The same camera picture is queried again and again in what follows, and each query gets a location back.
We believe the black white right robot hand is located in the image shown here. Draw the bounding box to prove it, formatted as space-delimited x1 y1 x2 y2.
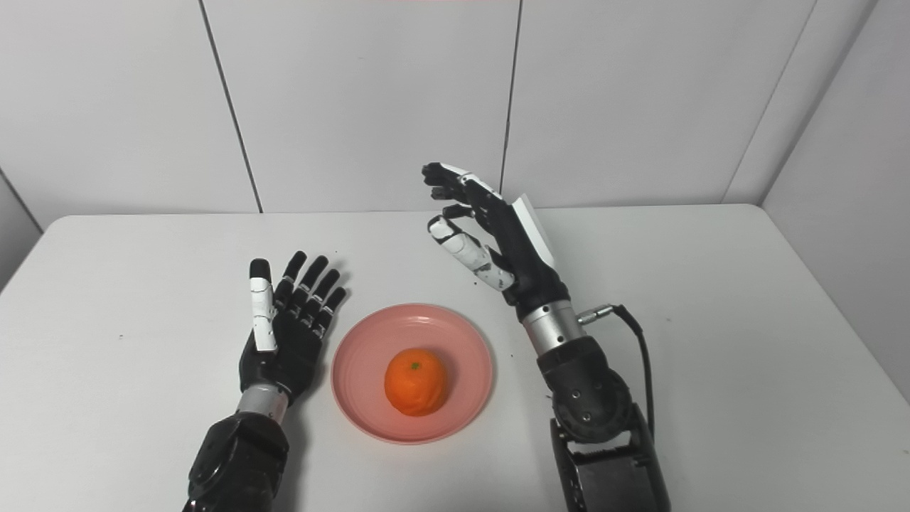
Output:
421 162 572 321

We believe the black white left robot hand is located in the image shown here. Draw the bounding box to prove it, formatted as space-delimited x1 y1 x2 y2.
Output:
238 250 348 407

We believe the pink round plate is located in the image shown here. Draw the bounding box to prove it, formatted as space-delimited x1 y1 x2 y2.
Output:
331 304 494 445

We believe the orange fruit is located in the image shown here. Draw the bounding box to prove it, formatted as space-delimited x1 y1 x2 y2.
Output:
384 348 449 417

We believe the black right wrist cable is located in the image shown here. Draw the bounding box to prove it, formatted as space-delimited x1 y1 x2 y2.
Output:
577 304 656 439

